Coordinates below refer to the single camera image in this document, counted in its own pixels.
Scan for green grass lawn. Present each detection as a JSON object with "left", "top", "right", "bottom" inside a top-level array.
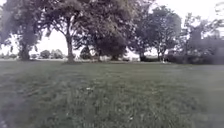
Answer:
[{"left": 0, "top": 59, "right": 224, "bottom": 128}]

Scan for group of large trees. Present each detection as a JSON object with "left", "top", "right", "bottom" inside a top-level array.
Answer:
[{"left": 0, "top": 0, "right": 224, "bottom": 66}]

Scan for distant low bushes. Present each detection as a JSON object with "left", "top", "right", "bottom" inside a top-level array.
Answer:
[{"left": 29, "top": 48, "right": 65, "bottom": 61}]

